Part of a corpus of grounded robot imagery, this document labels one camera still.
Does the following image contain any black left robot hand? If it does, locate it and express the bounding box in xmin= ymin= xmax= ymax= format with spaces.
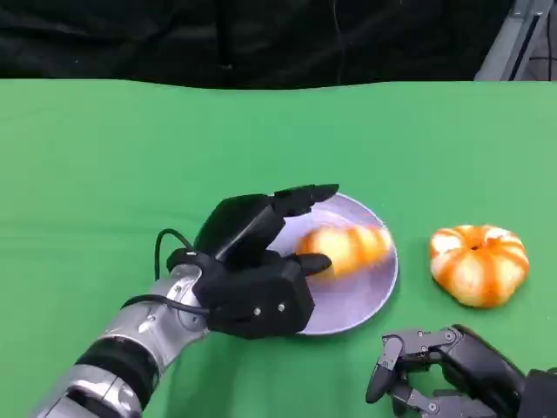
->
xmin=191 ymin=183 xmax=340 ymax=280

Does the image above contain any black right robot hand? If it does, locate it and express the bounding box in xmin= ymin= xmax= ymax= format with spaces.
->
xmin=365 ymin=324 xmax=530 ymax=418

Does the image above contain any orange and white bread roll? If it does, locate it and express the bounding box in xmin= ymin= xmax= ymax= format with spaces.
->
xmin=428 ymin=224 xmax=531 ymax=309
xmin=295 ymin=225 xmax=394 ymax=282

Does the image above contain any lilac plate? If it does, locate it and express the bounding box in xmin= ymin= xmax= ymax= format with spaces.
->
xmin=265 ymin=191 xmax=399 ymax=336

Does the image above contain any green table cloth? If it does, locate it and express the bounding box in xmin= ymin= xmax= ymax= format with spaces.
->
xmin=0 ymin=78 xmax=557 ymax=418

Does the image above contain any black backdrop cloth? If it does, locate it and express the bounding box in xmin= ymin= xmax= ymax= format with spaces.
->
xmin=0 ymin=0 xmax=514 ymax=91

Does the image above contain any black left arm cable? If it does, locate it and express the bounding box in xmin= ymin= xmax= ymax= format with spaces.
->
xmin=120 ymin=229 xmax=214 ymax=315

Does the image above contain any grey metal frame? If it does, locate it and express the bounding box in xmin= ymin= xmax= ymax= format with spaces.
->
xmin=473 ymin=0 xmax=557 ymax=83

